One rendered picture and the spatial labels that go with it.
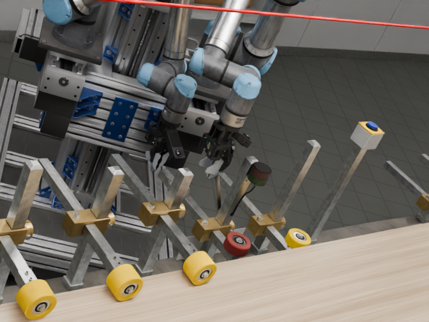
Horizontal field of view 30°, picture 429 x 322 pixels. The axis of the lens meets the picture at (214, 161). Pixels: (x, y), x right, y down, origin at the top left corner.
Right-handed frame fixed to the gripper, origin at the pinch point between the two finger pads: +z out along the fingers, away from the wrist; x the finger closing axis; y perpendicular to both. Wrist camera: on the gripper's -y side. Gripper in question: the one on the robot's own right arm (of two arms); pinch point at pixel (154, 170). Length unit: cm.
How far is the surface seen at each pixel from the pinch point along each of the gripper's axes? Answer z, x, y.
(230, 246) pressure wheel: -7.0, 3.8, -46.3
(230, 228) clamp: -3.5, -6.1, -35.5
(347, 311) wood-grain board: -7, -17, -79
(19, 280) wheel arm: -12, 77, -50
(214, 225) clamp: -4.4, 0.1, -34.3
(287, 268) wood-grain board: -7, -10, -59
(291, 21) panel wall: 53, -299, 225
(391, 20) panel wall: 43, -420, 224
